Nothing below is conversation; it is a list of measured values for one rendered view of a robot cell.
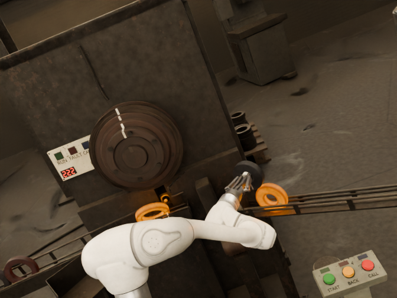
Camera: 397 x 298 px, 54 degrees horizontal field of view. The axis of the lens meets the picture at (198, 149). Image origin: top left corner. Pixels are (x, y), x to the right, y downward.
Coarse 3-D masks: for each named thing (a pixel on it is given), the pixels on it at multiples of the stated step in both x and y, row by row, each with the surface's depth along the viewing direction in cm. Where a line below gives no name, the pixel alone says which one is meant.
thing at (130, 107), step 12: (120, 108) 189; (132, 108) 189; (144, 108) 190; (156, 108) 196; (108, 120) 191; (168, 120) 193; (96, 132) 192; (180, 144) 198; (180, 156) 200; (96, 168) 199; (108, 180) 202; (168, 180) 205
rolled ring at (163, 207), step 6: (150, 204) 205; (156, 204) 206; (162, 204) 208; (138, 210) 206; (144, 210) 204; (150, 210) 205; (162, 210) 209; (168, 210) 211; (138, 216) 206; (144, 216) 215; (150, 216) 217; (156, 216) 217
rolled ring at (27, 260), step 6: (12, 258) 219; (18, 258) 218; (24, 258) 219; (30, 258) 221; (6, 264) 218; (12, 264) 219; (30, 264) 220; (36, 264) 222; (6, 270) 220; (36, 270) 221; (6, 276) 221; (12, 276) 222; (12, 282) 223
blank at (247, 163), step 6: (240, 162) 187; (246, 162) 184; (252, 162) 184; (234, 168) 188; (240, 168) 186; (246, 168) 184; (252, 168) 182; (258, 168) 183; (234, 174) 190; (252, 174) 185; (258, 174) 183; (252, 180) 189; (258, 180) 185; (252, 186) 189; (258, 186) 187
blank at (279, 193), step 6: (264, 186) 185; (270, 186) 184; (276, 186) 184; (258, 192) 189; (264, 192) 187; (270, 192) 185; (276, 192) 183; (282, 192) 183; (258, 198) 191; (264, 198) 189; (276, 198) 185; (282, 198) 183; (264, 204) 191; (270, 204) 189; (276, 204) 187
